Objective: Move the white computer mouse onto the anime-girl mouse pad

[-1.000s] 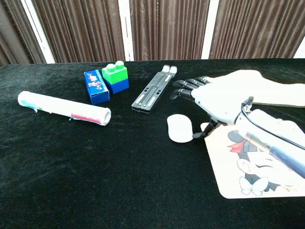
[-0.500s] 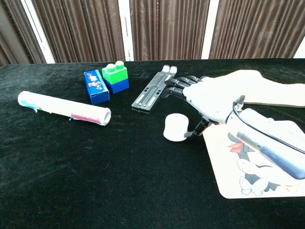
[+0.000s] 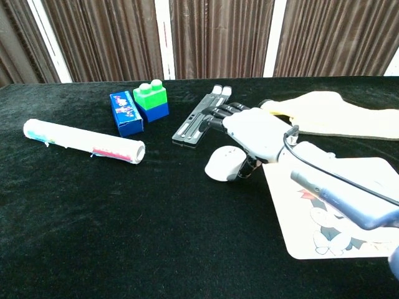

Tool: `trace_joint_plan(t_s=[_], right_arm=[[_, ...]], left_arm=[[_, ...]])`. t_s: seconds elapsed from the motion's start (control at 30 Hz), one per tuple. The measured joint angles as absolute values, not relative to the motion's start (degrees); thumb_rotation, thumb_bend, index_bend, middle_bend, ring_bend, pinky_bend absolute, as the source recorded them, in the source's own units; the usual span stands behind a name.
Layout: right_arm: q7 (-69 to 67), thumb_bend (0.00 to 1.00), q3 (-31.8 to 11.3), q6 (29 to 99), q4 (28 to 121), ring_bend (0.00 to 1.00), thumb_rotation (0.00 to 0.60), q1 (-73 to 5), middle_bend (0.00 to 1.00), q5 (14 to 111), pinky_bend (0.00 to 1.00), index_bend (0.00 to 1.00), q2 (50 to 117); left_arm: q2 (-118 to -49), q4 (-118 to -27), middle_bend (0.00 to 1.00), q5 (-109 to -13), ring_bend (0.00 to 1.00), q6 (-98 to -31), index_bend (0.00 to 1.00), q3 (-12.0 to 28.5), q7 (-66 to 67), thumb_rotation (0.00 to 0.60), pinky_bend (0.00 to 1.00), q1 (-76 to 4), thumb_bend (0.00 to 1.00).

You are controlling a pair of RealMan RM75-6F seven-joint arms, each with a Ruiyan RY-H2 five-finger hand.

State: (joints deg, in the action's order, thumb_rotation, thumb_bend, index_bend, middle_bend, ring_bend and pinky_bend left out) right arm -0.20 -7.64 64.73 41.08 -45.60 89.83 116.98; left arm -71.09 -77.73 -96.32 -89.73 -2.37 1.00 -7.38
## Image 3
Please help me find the black velvet tablecloth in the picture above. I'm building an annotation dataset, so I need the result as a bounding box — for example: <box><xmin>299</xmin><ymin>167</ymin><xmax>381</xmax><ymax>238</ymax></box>
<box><xmin>0</xmin><ymin>75</ymin><xmax>399</xmax><ymax>299</ymax></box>

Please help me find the black folding laptop stand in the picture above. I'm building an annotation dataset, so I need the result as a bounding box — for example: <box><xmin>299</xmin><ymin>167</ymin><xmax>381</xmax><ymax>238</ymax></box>
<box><xmin>171</xmin><ymin>84</ymin><xmax>233</xmax><ymax>149</ymax></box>

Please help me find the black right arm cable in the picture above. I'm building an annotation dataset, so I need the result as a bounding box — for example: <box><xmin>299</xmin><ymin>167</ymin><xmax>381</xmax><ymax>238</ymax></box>
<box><xmin>282</xmin><ymin>124</ymin><xmax>399</xmax><ymax>207</ymax></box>

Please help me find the blue building block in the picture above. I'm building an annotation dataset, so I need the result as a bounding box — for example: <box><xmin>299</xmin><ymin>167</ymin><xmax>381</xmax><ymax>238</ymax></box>
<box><xmin>137</xmin><ymin>101</ymin><xmax>170</xmax><ymax>123</ymax></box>

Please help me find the green building block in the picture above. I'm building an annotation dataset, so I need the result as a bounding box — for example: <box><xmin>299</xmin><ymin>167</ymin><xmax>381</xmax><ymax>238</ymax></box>
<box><xmin>133</xmin><ymin>79</ymin><xmax>168</xmax><ymax>110</ymax></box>

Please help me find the cartoon girl mouse pad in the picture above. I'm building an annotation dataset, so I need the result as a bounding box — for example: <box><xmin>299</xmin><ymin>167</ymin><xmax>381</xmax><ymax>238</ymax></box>
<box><xmin>262</xmin><ymin>157</ymin><xmax>399</xmax><ymax>260</ymax></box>

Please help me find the blue printed carton box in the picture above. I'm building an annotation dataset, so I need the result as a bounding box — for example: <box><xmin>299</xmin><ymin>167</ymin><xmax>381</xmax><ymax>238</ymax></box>
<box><xmin>109</xmin><ymin>90</ymin><xmax>145</xmax><ymax>138</ymax></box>

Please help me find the yellow oven mitt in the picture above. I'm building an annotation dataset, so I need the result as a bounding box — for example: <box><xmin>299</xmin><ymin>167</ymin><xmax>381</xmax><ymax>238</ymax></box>
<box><xmin>260</xmin><ymin>90</ymin><xmax>399</xmax><ymax>141</ymax></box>

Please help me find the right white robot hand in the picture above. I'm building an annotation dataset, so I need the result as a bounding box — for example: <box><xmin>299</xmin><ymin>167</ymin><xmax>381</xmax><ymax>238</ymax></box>
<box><xmin>202</xmin><ymin>102</ymin><xmax>300</xmax><ymax>180</ymax></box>

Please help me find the white computer mouse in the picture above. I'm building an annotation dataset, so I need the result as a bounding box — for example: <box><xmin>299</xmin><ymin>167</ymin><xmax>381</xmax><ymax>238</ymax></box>
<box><xmin>204</xmin><ymin>145</ymin><xmax>247</xmax><ymax>182</ymax></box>

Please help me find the brown pleated curtain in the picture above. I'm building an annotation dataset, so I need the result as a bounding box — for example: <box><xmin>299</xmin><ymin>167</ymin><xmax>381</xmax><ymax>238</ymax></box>
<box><xmin>273</xmin><ymin>0</ymin><xmax>399</xmax><ymax>78</ymax></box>
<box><xmin>0</xmin><ymin>0</ymin><xmax>60</xmax><ymax>87</ymax></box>
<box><xmin>170</xmin><ymin>0</ymin><xmax>276</xmax><ymax>80</ymax></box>
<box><xmin>42</xmin><ymin>0</ymin><xmax>165</xmax><ymax>83</ymax></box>

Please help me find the white aluminium frame post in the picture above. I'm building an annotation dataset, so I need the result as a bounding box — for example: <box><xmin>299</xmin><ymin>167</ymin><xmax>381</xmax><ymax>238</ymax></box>
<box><xmin>383</xmin><ymin>46</ymin><xmax>399</xmax><ymax>77</ymax></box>
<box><xmin>154</xmin><ymin>0</ymin><xmax>176</xmax><ymax>80</ymax></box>
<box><xmin>262</xmin><ymin>0</ymin><xmax>288</xmax><ymax>78</ymax></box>
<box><xmin>26</xmin><ymin>0</ymin><xmax>74</xmax><ymax>83</ymax></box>

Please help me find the white toothpaste tube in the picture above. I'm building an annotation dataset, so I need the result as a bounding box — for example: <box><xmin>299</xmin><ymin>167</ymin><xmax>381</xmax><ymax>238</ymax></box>
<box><xmin>22</xmin><ymin>118</ymin><xmax>147</xmax><ymax>165</ymax></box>

